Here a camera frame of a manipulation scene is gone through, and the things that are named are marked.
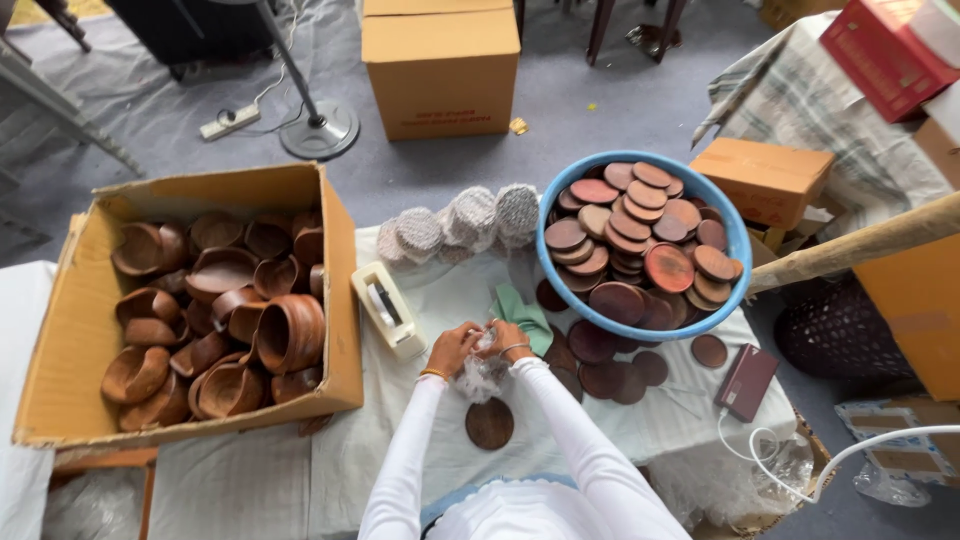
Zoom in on person's right hand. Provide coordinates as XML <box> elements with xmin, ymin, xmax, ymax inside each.
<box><xmin>480</xmin><ymin>318</ymin><xmax>535</xmax><ymax>365</ymax></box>

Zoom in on person's left hand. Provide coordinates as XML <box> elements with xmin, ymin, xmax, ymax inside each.
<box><xmin>425</xmin><ymin>321</ymin><xmax>485</xmax><ymax>378</ymax></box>

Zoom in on clear bubble wrap piece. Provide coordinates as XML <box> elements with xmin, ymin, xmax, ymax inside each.
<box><xmin>454</xmin><ymin>326</ymin><xmax>513</xmax><ymax>405</ymax></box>

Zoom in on green cloth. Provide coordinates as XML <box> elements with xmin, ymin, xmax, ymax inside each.
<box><xmin>489</xmin><ymin>282</ymin><xmax>555</xmax><ymax>359</ymax></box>

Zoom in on white tape dispenser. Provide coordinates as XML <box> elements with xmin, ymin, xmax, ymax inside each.
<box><xmin>350</xmin><ymin>260</ymin><xmax>429</xmax><ymax>362</ymax></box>

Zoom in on round dark wooden lid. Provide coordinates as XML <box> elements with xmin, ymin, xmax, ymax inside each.
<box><xmin>690</xmin><ymin>333</ymin><xmax>729</xmax><ymax>370</ymax></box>
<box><xmin>464</xmin><ymin>396</ymin><xmax>516</xmax><ymax>452</ymax></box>

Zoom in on cluster of loose wooden discs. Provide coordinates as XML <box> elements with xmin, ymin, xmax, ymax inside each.
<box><xmin>534</xmin><ymin>278</ymin><xmax>670</xmax><ymax>407</ymax></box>

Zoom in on pile of bubble wrapped packets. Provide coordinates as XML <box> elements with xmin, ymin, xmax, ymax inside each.
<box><xmin>375</xmin><ymin>183</ymin><xmax>541</xmax><ymax>268</ymax></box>

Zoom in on heap of wooden lids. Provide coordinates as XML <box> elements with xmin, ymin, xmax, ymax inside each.
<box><xmin>543</xmin><ymin>160</ymin><xmax>745</xmax><ymax>333</ymax></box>

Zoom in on person's white blue clothing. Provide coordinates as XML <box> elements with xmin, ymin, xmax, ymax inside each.
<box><xmin>418</xmin><ymin>471</ymin><xmax>627</xmax><ymax>540</ymax></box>

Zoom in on white table cloth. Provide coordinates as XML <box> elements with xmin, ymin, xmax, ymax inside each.
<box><xmin>0</xmin><ymin>223</ymin><xmax>798</xmax><ymax>540</ymax></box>

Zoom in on heap of brown wooden bowls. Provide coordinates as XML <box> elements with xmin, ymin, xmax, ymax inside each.
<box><xmin>99</xmin><ymin>210</ymin><xmax>328</xmax><ymax>434</ymax></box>

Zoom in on grey fan stand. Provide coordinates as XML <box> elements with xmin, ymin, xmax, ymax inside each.
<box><xmin>251</xmin><ymin>0</ymin><xmax>362</xmax><ymax>162</ymax></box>

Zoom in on maroon power bank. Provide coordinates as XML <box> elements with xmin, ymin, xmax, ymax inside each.
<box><xmin>713</xmin><ymin>343</ymin><xmax>781</xmax><ymax>424</ymax></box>

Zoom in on blue plastic basin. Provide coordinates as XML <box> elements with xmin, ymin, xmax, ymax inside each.
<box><xmin>535</xmin><ymin>150</ymin><xmax>753</xmax><ymax>343</ymax></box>

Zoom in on closed tall cardboard box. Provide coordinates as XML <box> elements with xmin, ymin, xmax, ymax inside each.
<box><xmin>360</xmin><ymin>0</ymin><xmax>522</xmax><ymax>143</ymax></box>

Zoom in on clear plastic bags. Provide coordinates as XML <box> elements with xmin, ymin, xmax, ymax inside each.
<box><xmin>646</xmin><ymin>431</ymin><xmax>819</xmax><ymax>530</ymax></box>

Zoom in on small closed cardboard box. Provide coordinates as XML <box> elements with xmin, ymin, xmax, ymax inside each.
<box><xmin>688</xmin><ymin>136</ymin><xmax>837</xmax><ymax>231</ymax></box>

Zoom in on white power strip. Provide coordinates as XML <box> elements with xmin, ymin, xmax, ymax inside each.
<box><xmin>198</xmin><ymin>102</ymin><xmax>263</xmax><ymax>143</ymax></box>

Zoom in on dark wooden chair legs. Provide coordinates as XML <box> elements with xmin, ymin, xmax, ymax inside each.
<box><xmin>514</xmin><ymin>0</ymin><xmax>688</xmax><ymax>67</ymax></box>

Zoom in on black mesh basket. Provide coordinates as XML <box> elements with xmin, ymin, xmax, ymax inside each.
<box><xmin>773</xmin><ymin>278</ymin><xmax>916</xmax><ymax>381</ymax></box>

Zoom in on wooden pole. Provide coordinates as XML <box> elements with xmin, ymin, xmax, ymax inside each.
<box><xmin>747</xmin><ymin>192</ymin><xmax>960</xmax><ymax>297</ymax></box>

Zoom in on wooden stool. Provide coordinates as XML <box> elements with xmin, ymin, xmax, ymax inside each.
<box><xmin>46</xmin><ymin>447</ymin><xmax>160</xmax><ymax>540</ymax></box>

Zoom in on checked grey cloth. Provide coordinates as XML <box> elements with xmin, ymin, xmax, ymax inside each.
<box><xmin>690</xmin><ymin>10</ymin><xmax>955</xmax><ymax>241</ymax></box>

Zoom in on large open cardboard box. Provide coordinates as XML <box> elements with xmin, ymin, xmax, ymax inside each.
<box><xmin>11</xmin><ymin>161</ymin><xmax>366</xmax><ymax>451</ymax></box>

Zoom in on black cabinet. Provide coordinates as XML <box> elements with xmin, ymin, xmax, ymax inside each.
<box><xmin>102</xmin><ymin>0</ymin><xmax>277</xmax><ymax>82</ymax></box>

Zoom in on printed flat carton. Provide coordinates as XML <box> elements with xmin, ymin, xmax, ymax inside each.
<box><xmin>834</xmin><ymin>397</ymin><xmax>960</xmax><ymax>508</ymax></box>

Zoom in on orange cardboard box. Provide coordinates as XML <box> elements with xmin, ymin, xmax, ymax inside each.
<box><xmin>852</xmin><ymin>234</ymin><xmax>960</xmax><ymax>403</ymax></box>

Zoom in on red carton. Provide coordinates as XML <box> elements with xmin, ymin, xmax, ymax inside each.
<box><xmin>818</xmin><ymin>0</ymin><xmax>960</xmax><ymax>125</ymax></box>

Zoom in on white charging cable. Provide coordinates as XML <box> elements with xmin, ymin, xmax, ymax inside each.
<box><xmin>716</xmin><ymin>407</ymin><xmax>960</xmax><ymax>505</ymax></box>

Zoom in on grey metal frame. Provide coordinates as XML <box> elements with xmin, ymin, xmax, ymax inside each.
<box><xmin>0</xmin><ymin>0</ymin><xmax>147</xmax><ymax>249</ymax></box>

